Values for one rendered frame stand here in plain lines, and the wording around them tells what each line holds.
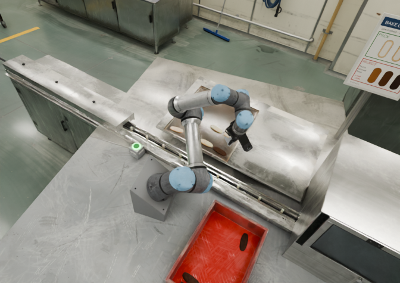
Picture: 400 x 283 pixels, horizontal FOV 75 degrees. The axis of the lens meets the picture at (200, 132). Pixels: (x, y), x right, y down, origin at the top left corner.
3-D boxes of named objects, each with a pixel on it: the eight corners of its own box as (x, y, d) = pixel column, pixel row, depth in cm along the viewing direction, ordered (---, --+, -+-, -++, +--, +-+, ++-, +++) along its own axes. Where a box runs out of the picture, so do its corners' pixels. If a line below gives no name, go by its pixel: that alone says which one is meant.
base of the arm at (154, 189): (161, 208, 135) (172, 204, 129) (141, 188, 132) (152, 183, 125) (174, 186, 146) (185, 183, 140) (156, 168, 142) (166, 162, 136)
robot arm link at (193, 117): (180, 195, 134) (172, 103, 155) (201, 196, 144) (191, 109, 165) (196, 190, 126) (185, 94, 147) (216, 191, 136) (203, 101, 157)
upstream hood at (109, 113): (5, 71, 218) (0, 61, 212) (25, 62, 229) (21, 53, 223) (117, 134, 179) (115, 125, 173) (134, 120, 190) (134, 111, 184)
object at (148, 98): (109, 196, 238) (89, 136, 179) (159, 117, 317) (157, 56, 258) (307, 263, 212) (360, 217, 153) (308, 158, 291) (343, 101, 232)
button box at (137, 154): (129, 158, 173) (127, 147, 165) (137, 150, 178) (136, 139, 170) (138, 163, 171) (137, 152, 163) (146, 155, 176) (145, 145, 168)
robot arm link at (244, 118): (253, 108, 118) (255, 126, 116) (248, 116, 129) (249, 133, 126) (236, 108, 118) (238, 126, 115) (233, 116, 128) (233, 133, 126)
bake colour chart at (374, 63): (343, 83, 168) (384, 12, 136) (343, 83, 169) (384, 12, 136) (397, 100, 160) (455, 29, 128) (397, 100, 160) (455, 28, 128)
